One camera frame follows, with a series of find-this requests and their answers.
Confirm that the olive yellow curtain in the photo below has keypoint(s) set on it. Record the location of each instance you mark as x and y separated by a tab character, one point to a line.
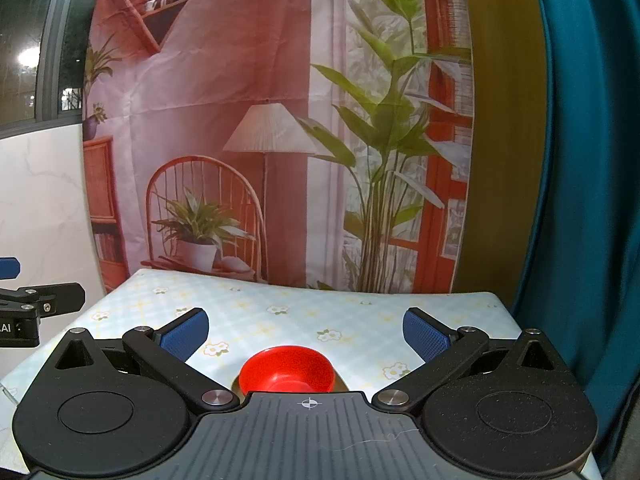
500	160

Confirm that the small red plastic bowl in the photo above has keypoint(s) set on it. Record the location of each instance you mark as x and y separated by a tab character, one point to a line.
286	367

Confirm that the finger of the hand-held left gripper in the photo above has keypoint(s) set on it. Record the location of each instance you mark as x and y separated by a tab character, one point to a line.
7	268
55	297

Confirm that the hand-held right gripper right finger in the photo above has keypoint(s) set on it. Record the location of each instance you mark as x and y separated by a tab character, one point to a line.
425	335

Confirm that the floral checked tablecloth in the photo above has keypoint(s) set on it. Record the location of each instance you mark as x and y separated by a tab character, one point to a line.
300	305

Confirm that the printed room backdrop cloth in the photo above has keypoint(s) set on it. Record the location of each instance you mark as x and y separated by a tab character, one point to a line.
200	110

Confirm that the teal curtain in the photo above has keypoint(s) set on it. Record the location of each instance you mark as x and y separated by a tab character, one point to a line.
590	160

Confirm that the dark glass window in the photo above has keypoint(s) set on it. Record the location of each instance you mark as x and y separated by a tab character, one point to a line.
20	35

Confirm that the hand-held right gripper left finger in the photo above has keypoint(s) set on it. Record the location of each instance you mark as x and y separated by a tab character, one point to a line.
184	335

